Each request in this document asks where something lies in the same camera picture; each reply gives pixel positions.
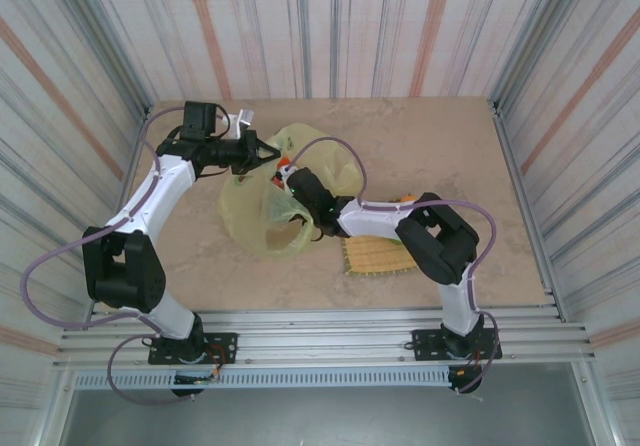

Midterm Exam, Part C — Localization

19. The yellow-green avocado print plastic bag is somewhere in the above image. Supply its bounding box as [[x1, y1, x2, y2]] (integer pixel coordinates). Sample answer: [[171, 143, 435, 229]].
[[218, 122, 364, 261]]

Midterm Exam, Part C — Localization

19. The woven bamboo tray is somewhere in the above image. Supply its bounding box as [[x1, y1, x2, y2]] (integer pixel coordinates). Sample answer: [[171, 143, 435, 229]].
[[341, 234, 421, 278]]

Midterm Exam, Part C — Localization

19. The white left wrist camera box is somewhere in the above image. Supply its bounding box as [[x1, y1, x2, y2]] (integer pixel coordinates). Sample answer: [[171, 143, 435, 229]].
[[225, 109, 255, 141]]

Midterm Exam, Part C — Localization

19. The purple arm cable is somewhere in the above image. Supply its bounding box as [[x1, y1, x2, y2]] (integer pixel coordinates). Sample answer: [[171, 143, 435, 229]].
[[287, 135, 504, 396], [19, 106, 221, 408]]

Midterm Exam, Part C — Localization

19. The aluminium mounting rail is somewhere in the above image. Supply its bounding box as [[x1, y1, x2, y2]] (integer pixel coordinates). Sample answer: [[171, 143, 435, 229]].
[[52, 307, 597, 373]]

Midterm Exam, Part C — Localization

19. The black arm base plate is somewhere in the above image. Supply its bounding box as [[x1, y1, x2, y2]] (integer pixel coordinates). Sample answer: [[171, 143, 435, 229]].
[[410, 328, 503, 363], [148, 332, 239, 366]]

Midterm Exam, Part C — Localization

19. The grey slotted cable duct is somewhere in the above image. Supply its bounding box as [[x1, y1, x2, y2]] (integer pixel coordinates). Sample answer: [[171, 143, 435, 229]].
[[72, 368, 452, 391]]

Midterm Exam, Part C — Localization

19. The black cable connector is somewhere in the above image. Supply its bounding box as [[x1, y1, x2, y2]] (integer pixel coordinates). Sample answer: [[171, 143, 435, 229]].
[[448, 365, 485, 396]]

